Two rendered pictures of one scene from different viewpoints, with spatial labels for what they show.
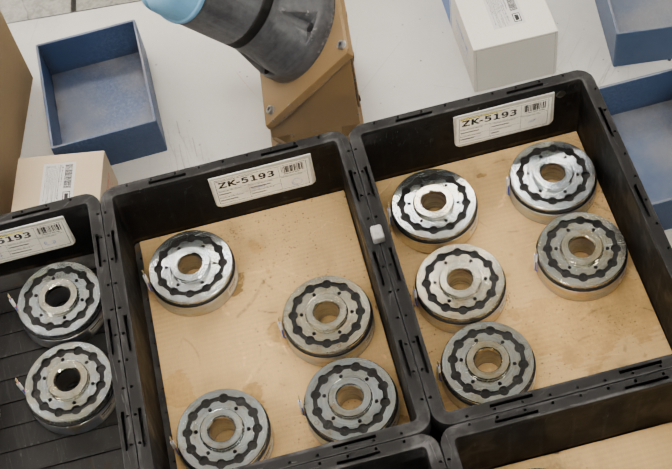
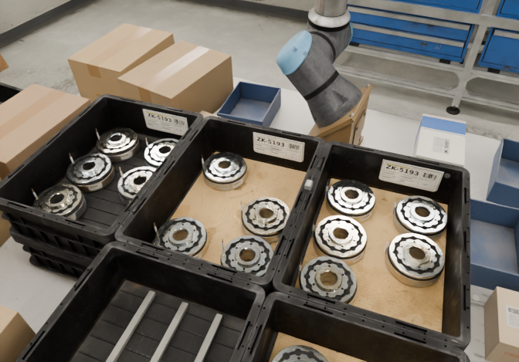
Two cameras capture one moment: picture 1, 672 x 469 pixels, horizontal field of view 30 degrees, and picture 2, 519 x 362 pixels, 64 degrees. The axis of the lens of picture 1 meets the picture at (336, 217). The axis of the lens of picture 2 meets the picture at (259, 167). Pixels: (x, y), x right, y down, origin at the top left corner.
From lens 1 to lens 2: 64 cm
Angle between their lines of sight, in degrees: 21
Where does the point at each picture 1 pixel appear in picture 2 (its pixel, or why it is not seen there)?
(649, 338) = (431, 323)
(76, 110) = (240, 112)
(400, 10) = (394, 135)
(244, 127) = not seen: hidden behind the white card
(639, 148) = (480, 240)
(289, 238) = (276, 180)
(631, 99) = (487, 215)
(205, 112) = not seen: hidden behind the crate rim
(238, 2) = (314, 75)
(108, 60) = (264, 102)
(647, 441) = not seen: outside the picture
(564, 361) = (372, 306)
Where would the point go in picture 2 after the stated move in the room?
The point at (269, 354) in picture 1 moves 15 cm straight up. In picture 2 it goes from (230, 220) to (225, 169)
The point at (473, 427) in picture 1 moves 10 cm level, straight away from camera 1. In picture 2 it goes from (290, 299) to (320, 255)
